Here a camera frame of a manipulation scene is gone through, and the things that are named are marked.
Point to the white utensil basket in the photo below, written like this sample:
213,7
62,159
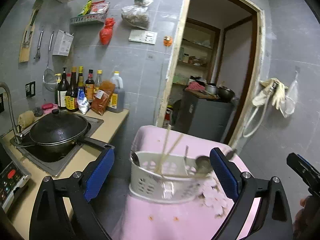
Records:
150,177

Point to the translucent mesh bag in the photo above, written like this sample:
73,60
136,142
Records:
291,100

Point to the white paper box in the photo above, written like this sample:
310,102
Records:
62,43

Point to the red cloth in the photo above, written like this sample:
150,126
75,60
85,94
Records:
196,86

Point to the metal faucet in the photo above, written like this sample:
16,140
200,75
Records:
11,110

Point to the green yellow cap bottle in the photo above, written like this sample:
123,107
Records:
57,90

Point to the wooden shelf unit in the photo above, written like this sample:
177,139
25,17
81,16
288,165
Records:
195,46

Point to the red snack packet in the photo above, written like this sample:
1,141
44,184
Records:
100,7

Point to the metal fork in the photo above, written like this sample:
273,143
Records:
186,155

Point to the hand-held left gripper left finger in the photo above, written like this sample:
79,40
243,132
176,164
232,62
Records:
98,175

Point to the white blue salt bag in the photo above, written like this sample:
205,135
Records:
83,102

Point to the yellow sponge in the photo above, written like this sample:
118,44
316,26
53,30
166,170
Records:
25,118

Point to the wooden knife holder board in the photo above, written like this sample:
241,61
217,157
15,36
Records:
27,37

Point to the metal peeler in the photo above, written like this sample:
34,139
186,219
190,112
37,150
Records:
38,45

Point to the yellow cap sauce bottle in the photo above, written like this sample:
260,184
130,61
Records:
80,77

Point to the clear yellow cap bottle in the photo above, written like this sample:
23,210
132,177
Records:
98,82

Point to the pale food scraps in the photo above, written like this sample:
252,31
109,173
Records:
215,197

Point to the green box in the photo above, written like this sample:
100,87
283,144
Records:
180,79

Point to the yellow snack packet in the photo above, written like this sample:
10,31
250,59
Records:
85,8

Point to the white wall socket panel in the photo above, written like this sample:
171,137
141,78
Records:
142,36

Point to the wooden door frame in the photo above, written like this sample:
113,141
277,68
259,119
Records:
176,55

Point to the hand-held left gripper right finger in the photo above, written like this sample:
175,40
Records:
223,175

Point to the steel wool scrubber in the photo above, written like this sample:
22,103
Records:
38,111

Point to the induction cooker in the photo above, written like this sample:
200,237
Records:
11,180

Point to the dark metal bowl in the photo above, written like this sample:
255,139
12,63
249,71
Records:
226,92

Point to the pink soap dish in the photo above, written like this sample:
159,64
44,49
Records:
49,107

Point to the steel sink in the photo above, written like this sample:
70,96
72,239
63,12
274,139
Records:
92,123

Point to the grey wall outlet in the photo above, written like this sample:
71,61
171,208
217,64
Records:
150,57

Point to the grey wall rack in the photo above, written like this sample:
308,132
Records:
87,19

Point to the red white sack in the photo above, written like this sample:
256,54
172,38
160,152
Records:
168,117

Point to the metal spoon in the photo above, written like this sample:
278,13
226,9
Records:
231,154
135,158

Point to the wooden chopstick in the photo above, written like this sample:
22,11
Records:
175,143
165,147

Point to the tall soy sauce bottle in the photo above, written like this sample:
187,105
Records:
72,97

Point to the black cap sauce bottle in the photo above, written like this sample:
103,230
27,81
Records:
89,85

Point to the black wok lid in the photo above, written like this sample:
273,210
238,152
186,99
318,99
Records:
58,127

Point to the plastic bag of dried goods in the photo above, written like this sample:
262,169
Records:
135,15

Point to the red plastic bag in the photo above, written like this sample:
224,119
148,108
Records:
107,32

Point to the black wall socket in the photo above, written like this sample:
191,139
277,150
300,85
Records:
30,89

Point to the person's right hand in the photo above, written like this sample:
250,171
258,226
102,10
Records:
307,217

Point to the grey cabinet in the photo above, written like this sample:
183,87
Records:
205,115

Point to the metal ladle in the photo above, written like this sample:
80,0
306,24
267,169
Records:
203,165

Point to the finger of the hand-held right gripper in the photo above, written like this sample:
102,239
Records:
307,163
298,167

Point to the cooking oil jug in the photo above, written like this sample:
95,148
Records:
116,92

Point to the metal pot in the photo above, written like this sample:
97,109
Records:
211,89

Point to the black wok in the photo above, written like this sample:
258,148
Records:
60,147

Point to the pink table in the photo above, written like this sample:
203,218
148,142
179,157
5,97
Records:
162,220

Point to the beige kitchen counter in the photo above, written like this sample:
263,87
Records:
110,120

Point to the dark pump bottle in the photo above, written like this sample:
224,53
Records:
62,92

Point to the metal skimmer strainer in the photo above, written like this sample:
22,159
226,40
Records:
49,80

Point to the orange chili powder packet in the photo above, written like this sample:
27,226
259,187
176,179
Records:
102,97

